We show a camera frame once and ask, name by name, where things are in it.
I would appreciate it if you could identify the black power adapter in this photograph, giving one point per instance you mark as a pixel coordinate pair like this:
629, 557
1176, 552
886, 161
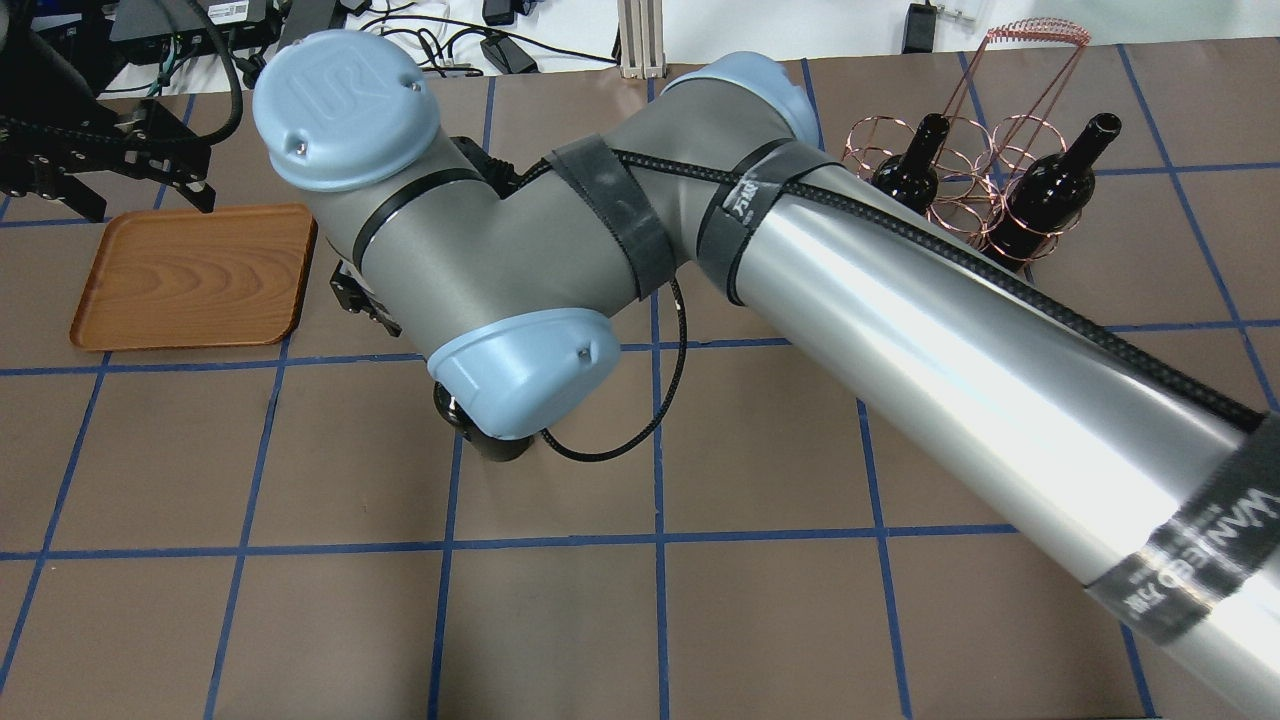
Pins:
919, 28

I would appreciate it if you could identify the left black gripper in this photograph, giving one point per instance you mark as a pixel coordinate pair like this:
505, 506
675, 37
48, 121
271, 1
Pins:
62, 172

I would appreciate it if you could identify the dark wine bottle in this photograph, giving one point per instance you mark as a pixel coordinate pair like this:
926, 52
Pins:
910, 177
490, 447
1049, 196

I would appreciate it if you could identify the aluminium frame post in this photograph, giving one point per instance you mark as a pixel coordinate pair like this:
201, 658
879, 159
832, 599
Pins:
641, 39

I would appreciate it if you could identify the copper wire bottle basket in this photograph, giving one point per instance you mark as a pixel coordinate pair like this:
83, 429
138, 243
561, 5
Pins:
983, 157

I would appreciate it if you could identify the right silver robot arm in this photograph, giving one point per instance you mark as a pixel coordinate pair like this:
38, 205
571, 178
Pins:
1154, 491

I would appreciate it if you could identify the wooden tray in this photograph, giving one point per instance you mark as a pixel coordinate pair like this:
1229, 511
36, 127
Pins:
235, 277

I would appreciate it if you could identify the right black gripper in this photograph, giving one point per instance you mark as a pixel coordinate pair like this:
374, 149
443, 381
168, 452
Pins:
362, 297

